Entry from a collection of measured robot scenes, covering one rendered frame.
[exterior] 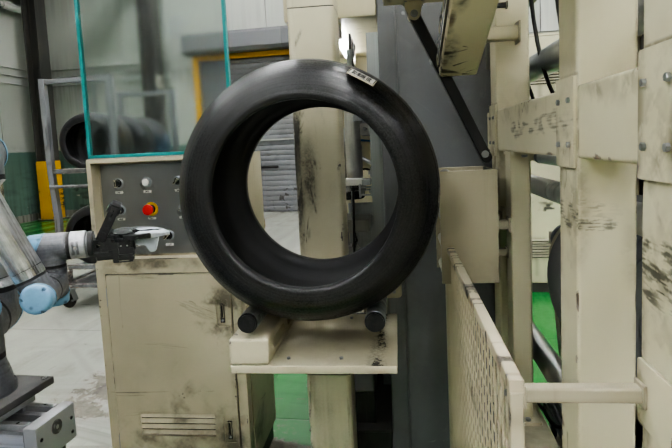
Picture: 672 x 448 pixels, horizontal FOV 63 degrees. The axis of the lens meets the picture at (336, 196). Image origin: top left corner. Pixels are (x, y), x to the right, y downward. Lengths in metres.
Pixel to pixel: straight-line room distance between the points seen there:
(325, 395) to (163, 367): 0.75
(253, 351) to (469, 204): 0.65
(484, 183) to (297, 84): 0.58
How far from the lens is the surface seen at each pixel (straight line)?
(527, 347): 1.59
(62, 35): 13.00
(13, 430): 1.56
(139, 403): 2.31
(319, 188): 1.52
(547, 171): 4.64
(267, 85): 1.15
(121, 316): 2.21
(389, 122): 1.12
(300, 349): 1.34
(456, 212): 1.45
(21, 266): 1.51
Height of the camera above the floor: 1.28
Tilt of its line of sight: 6 degrees down
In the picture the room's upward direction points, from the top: 3 degrees counter-clockwise
